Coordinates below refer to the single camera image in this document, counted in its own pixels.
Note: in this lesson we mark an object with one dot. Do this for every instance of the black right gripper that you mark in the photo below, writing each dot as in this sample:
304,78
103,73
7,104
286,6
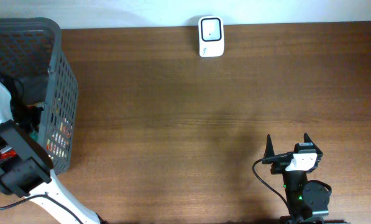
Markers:
278,158

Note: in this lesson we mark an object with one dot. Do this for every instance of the red snack bag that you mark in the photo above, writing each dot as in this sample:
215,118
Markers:
7,153

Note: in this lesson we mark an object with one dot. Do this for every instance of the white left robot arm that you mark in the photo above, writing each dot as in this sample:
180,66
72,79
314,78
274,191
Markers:
27,172

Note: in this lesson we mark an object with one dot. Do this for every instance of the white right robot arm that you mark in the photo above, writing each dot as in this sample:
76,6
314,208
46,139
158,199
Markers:
307,200

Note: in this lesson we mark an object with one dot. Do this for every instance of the white barcode scanner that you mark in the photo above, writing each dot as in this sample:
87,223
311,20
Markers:
211,36

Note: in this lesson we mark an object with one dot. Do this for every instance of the grey plastic mesh basket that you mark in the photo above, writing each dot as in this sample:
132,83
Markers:
32,58

